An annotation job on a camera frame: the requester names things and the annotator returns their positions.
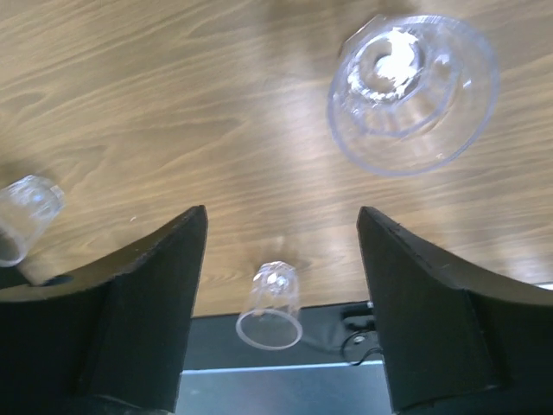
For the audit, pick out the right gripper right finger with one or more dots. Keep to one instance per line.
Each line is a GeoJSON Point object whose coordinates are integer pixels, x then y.
{"type": "Point", "coordinates": [455, 338]}

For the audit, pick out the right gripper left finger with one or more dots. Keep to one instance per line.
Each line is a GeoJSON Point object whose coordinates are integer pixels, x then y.
{"type": "Point", "coordinates": [109, 337]}

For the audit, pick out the clear faceted glass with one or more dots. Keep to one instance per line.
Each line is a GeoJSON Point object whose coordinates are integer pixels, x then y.
{"type": "Point", "coordinates": [411, 93]}

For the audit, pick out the clear plastic cup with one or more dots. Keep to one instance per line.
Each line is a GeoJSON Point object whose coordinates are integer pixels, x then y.
{"type": "Point", "coordinates": [28, 207]}
{"type": "Point", "coordinates": [270, 319]}

